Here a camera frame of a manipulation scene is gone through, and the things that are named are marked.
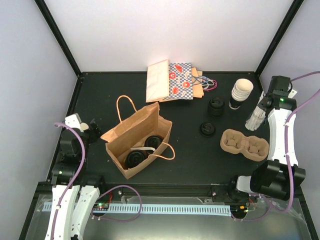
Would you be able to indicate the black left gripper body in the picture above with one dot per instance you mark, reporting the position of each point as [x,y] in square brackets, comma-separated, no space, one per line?
[93,137]

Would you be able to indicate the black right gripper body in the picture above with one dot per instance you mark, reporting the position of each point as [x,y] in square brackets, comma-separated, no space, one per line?
[260,104]

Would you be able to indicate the large brown paper bag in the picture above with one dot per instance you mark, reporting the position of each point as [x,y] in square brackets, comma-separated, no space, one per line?
[133,131]

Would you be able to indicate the black coffee cup lid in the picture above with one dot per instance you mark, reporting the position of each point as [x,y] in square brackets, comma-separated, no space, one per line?
[153,141]

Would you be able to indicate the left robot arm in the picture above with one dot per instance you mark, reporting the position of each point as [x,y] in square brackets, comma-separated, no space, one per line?
[74,191]

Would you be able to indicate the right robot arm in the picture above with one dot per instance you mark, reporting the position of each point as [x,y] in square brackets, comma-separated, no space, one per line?
[280,175]

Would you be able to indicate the glass of white stirrers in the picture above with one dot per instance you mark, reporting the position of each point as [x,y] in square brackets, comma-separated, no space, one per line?
[257,116]

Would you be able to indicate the stack of paper cups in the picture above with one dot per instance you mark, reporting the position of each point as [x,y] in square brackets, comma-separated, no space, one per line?
[240,92]

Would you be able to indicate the far black lid stack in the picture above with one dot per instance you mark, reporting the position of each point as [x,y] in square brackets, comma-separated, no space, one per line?
[216,107]

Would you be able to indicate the black lid stack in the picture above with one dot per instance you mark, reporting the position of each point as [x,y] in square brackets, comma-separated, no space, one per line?
[216,107]
[207,129]

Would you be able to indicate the near black lid stack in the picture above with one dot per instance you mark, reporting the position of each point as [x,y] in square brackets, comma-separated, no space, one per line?
[207,129]

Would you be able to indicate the flat brown paper bags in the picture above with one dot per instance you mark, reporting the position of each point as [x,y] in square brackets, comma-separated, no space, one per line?
[196,86]

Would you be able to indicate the blue checkered paper bag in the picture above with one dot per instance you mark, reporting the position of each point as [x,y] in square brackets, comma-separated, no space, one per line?
[180,82]

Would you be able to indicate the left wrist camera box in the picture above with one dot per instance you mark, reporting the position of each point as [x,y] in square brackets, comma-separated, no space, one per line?
[74,121]

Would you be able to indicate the white slotted cable duct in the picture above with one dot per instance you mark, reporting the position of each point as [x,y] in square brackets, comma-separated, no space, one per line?
[166,209]

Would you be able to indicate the black right frame post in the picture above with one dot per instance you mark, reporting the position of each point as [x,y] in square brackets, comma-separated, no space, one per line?
[283,27]

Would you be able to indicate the black frame post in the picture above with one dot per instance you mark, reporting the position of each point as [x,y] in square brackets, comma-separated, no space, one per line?
[48,17]
[283,27]

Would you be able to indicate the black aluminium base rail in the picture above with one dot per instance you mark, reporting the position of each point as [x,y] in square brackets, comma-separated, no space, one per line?
[180,190]

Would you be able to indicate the black left frame post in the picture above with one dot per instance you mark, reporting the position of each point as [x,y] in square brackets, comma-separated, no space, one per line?
[48,17]

